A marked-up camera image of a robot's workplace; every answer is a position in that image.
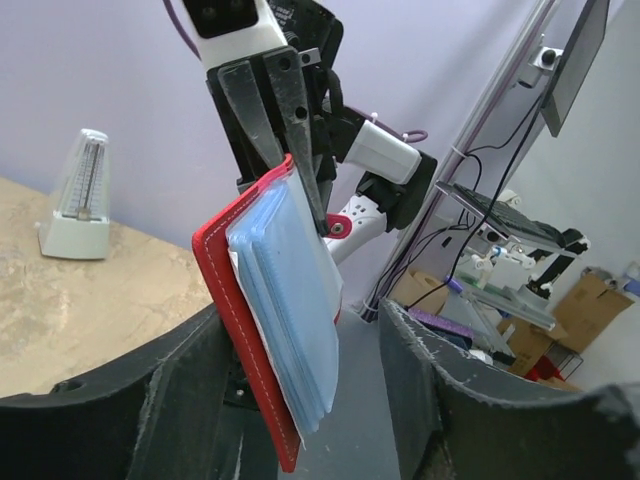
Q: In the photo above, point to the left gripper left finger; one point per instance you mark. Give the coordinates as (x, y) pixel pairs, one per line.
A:
(151, 413)

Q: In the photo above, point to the red leather card holder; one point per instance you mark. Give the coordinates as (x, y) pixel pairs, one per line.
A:
(278, 292)

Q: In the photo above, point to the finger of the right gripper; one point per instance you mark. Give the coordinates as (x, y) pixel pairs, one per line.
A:
(286, 78)
(241, 90)

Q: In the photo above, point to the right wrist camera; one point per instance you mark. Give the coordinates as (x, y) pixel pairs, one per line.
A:
(227, 31)

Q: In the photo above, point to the black keyboard on tray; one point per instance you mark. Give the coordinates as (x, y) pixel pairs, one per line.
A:
(507, 220)

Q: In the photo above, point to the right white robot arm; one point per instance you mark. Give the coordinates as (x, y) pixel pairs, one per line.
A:
(380, 184)

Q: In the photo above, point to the black monitor on arm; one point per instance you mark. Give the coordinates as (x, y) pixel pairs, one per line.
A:
(575, 62)

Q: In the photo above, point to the cardboard box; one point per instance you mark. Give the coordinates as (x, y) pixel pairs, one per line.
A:
(587, 310)

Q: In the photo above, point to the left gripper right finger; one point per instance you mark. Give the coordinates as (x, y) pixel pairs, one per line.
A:
(456, 417)

